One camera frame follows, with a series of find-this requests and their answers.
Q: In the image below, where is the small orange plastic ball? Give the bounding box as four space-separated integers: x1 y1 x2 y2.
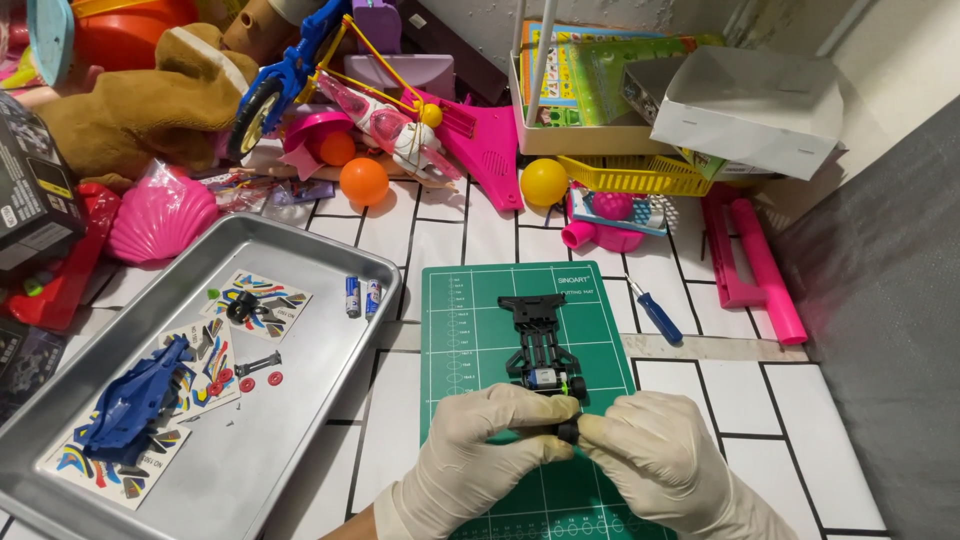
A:
318 130 358 168

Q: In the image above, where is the pink plastic shell toy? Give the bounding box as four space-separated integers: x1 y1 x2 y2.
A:
104 168 221 266

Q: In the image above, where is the white metal pole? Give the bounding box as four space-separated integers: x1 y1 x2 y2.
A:
509 0 528 61
525 0 561 129

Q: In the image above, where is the black plastic axle part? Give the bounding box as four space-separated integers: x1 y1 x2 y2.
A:
233 349 284 379

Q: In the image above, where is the silver metal tray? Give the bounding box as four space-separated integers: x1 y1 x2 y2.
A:
0 212 404 540

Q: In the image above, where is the person's left hand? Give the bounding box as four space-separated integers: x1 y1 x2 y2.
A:
388 384 583 540

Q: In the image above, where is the large orange plastic ball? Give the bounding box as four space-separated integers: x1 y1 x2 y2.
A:
339 156 391 208

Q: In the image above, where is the green cutting mat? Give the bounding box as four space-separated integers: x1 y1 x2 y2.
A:
419 261 678 540

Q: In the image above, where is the colourful sticker sheet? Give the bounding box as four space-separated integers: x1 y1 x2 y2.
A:
40 405 193 512
200 269 314 344
156 315 242 423

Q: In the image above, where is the clear plastic toy packet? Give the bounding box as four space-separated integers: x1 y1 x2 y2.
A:
198 168 336 216

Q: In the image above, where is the purple plastic toy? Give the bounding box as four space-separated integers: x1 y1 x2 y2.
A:
342 0 457 100

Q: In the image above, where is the dark printed flat box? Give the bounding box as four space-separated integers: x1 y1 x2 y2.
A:
0 318 68 423

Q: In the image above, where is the pink toy guitar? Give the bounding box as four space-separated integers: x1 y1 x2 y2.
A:
400 87 525 213

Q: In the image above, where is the brown plush teddy bear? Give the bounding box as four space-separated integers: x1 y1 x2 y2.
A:
33 21 261 183

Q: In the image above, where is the black toy car chassis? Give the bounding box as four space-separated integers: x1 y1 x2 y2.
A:
497 294 589 401

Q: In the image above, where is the pink plastic toy hat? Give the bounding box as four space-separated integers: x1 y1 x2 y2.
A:
282 110 355 182

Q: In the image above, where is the black plastic ring part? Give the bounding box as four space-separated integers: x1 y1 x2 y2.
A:
225 290 272 326

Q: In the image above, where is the white cardboard box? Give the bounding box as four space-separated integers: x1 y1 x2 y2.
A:
650 45 846 182

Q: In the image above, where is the orange plastic bucket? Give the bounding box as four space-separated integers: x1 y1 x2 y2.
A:
70 0 201 73

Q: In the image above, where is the round pink plastic bar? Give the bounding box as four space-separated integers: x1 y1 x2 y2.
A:
730 197 810 347

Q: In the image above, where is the yellow plastic basket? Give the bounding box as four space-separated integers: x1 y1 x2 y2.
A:
555 154 714 198

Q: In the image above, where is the blue toy car body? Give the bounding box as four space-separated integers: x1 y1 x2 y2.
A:
80 334 198 467

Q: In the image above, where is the person's right hand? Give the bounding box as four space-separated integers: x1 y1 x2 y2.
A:
577 391 760 540

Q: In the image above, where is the large yellow plastic ball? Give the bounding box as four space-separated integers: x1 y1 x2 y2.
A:
519 157 570 208

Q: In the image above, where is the red plastic toy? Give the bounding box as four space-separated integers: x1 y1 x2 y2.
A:
6 183 123 333

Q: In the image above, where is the black cardboard box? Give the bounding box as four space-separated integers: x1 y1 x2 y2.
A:
0 90 86 273

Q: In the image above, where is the white bin with books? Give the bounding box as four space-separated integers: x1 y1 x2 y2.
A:
507 0 727 157

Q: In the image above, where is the blue handled screwdriver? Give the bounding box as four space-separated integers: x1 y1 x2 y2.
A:
624 274 685 346

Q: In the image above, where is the tan toy figure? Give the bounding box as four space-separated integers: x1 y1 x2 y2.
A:
222 0 303 66

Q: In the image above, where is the teal plastic disc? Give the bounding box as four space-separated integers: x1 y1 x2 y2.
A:
25 0 77 88

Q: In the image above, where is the flat pink plastic bar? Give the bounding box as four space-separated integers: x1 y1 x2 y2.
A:
700 186 768 311

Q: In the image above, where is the blue toy bicycle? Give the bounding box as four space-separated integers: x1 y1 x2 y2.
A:
226 0 354 163

